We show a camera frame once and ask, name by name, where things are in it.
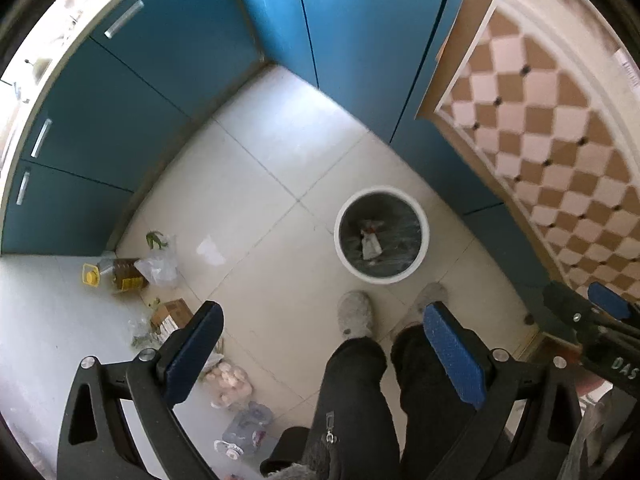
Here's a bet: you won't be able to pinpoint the white round trash bin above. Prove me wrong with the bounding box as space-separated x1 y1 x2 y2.
333 185 431 286

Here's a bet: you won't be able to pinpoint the blue kitchen base cabinets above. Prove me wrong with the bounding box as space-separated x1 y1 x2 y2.
1 0 544 282

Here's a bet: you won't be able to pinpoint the right black trouser leg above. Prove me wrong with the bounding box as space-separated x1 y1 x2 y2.
390 325 475 479

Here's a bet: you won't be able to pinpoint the black trouser leg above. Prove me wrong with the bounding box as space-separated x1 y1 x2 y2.
390 325 475 479
302 337 400 479

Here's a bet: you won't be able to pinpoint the right grey slipper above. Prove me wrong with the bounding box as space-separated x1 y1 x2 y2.
398 282 448 330

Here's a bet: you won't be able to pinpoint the grey slipper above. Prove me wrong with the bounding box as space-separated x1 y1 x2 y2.
398 282 448 330
337 290 374 340

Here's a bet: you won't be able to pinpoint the bag of pink eggs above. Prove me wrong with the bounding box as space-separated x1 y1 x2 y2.
204 361 253 408

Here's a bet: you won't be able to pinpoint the brown cardboard box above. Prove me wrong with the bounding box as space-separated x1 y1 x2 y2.
150 298 193 335

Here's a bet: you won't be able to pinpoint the yellow capped oil bottle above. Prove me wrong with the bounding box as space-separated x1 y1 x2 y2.
81 258 148 294

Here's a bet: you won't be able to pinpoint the left black trouser leg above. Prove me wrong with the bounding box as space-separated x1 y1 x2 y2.
302 337 400 479

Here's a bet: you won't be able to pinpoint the clear plastic bag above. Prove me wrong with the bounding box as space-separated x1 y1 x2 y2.
134 234 179 288

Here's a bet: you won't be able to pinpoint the green vegetable scrap on floor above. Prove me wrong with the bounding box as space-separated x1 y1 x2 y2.
145 231 169 250

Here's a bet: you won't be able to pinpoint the crumpled wrapper in bin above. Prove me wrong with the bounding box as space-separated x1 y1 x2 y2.
360 221 383 261

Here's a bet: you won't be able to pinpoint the left grey slipper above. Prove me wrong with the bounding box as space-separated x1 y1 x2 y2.
337 290 374 340

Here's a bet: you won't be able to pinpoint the checkered tablecloth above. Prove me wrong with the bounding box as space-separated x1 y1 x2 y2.
418 0 639 301

